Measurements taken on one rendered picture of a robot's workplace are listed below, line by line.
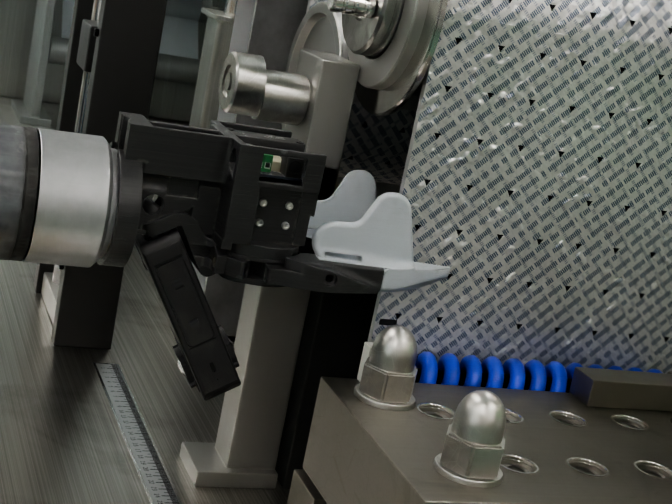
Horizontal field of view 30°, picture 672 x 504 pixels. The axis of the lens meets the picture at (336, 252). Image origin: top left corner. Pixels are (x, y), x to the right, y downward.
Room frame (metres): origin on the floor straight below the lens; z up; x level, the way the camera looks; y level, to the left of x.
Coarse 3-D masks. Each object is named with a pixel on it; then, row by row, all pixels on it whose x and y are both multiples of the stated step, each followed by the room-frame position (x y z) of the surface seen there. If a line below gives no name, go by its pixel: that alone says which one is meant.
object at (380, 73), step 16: (416, 0) 0.76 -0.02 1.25; (416, 16) 0.76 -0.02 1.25; (400, 32) 0.77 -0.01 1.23; (416, 32) 0.76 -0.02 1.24; (400, 48) 0.77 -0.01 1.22; (368, 64) 0.81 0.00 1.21; (384, 64) 0.79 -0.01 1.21; (400, 64) 0.77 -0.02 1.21; (368, 80) 0.81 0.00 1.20; (384, 80) 0.79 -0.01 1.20
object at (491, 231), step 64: (448, 128) 0.77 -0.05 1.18; (512, 128) 0.79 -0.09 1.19; (576, 128) 0.80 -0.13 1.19; (640, 128) 0.82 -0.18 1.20; (448, 192) 0.77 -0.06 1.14; (512, 192) 0.79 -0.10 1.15; (576, 192) 0.81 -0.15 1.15; (640, 192) 0.82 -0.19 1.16; (448, 256) 0.78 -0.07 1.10; (512, 256) 0.79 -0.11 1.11; (576, 256) 0.81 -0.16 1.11; (640, 256) 0.83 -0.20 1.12; (448, 320) 0.78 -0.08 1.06; (512, 320) 0.80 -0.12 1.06; (576, 320) 0.82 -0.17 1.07; (640, 320) 0.83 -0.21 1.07
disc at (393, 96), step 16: (432, 0) 0.76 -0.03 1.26; (432, 16) 0.75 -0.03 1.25; (432, 32) 0.75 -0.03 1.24; (416, 48) 0.77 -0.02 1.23; (432, 48) 0.75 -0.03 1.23; (416, 64) 0.76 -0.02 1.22; (400, 80) 0.78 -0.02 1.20; (416, 80) 0.76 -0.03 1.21; (368, 96) 0.82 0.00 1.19; (384, 96) 0.80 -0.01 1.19; (400, 96) 0.78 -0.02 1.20; (384, 112) 0.79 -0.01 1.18
